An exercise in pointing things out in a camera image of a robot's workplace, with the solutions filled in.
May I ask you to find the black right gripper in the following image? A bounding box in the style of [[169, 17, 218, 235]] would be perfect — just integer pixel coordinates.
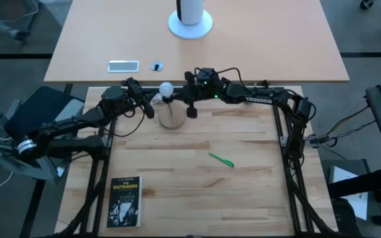
[[173, 71, 213, 119]]

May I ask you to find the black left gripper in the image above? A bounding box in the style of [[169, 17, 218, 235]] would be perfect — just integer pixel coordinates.
[[126, 77, 161, 120]]

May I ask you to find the white round lightbulb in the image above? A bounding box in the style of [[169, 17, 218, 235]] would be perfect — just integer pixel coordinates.
[[158, 81, 175, 99]]

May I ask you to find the wooden lamp base black socket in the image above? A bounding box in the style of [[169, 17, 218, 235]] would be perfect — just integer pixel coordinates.
[[157, 95, 188, 131]]

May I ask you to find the clear plastic wrapper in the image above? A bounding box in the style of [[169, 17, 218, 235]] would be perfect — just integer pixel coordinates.
[[148, 93, 163, 106]]

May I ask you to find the white smartphone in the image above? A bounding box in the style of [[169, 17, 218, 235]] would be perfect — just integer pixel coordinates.
[[106, 59, 141, 73]]

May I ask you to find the white lamp base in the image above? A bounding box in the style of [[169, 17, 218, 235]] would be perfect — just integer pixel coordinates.
[[167, 0, 214, 41]]

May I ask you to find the green pen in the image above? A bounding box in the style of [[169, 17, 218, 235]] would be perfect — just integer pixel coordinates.
[[208, 151, 235, 169]]

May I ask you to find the light wooden desk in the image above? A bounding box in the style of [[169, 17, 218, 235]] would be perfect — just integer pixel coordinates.
[[43, 0, 351, 84]]

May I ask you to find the black paperback book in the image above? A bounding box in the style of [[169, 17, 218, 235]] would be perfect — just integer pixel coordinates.
[[106, 175, 143, 229]]

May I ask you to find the black office chair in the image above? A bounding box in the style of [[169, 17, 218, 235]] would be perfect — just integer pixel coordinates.
[[0, 75, 86, 186]]

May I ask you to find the white paper sheet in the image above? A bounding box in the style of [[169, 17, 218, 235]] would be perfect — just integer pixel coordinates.
[[328, 165, 370, 221]]

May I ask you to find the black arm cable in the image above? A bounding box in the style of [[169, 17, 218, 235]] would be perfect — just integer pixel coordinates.
[[193, 66, 245, 87], [110, 104, 147, 138]]

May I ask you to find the black aluminium frame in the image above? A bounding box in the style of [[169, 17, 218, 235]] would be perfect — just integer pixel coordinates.
[[73, 85, 342, 238]]

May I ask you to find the black cable bundle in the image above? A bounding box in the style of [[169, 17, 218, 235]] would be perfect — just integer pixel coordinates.
[[309, 97, 377, 149]]

